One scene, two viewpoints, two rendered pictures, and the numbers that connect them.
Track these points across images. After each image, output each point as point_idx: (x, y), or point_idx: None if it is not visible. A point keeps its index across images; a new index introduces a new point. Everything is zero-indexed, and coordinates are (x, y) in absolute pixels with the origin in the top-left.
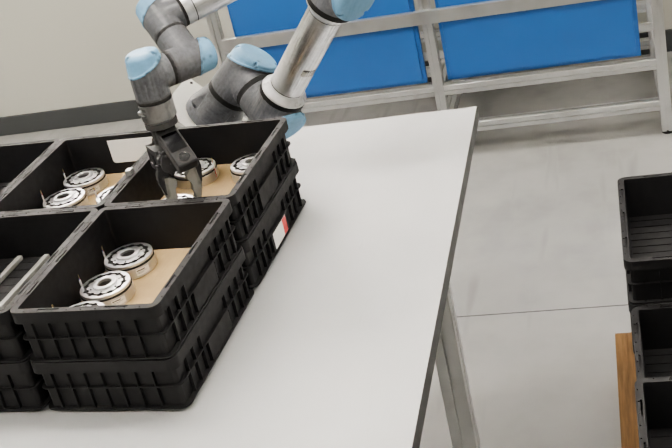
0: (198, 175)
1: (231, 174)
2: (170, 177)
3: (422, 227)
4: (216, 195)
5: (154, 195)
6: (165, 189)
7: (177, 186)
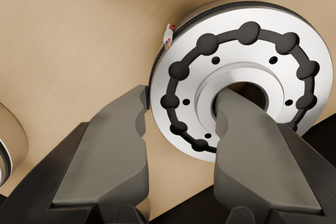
0: (79, 145)
1: (14, 155)
2: (259, 202)
3: None
4: (83, 108)
5: (220, 203)
6: (295, 146)
7: (150, 206)
